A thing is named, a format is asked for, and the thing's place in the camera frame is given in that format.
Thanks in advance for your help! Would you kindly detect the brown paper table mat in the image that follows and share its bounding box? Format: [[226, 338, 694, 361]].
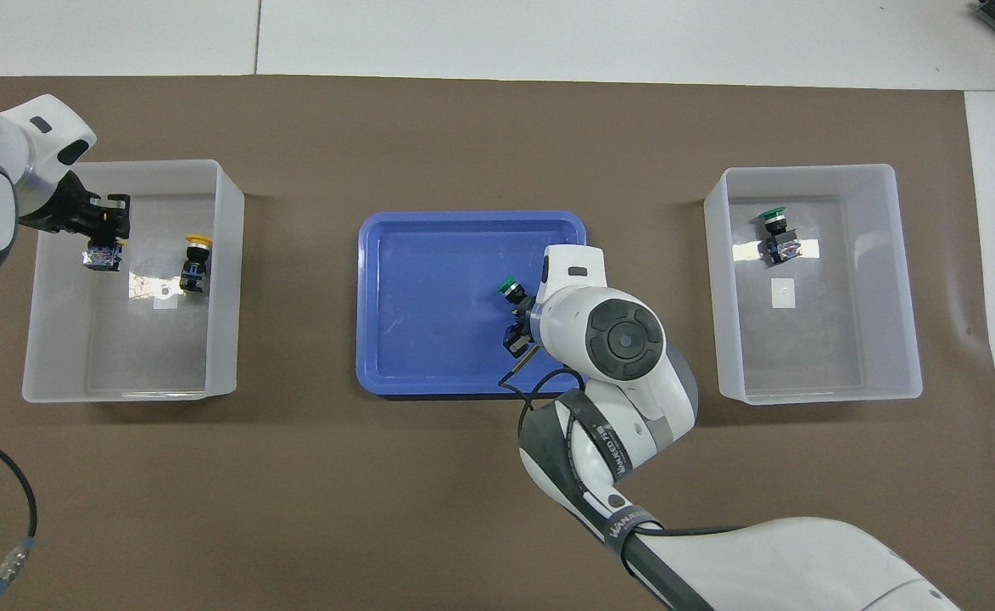
[[0, 75, 995, 611]]

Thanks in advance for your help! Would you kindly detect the blue plastic tray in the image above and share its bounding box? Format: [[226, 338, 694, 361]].
[[355, 210, 592, 397]]

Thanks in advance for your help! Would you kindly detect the yellow mushroom push button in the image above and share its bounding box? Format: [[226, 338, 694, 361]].
[[179, 233, 214, 295], [83, 238, 125, 272]]

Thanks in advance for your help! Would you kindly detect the translucent white plastic box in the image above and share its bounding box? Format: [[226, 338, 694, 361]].
[[22, 160, 245, 403], [704, 164, 924, 406]]

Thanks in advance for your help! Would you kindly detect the green mushroom push button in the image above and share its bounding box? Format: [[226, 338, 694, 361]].
[[497, 274, 537, 322], [752, 206, 803, 264]]

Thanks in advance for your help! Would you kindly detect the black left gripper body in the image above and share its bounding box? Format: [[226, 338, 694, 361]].
[[20, 170, 103, 234]]

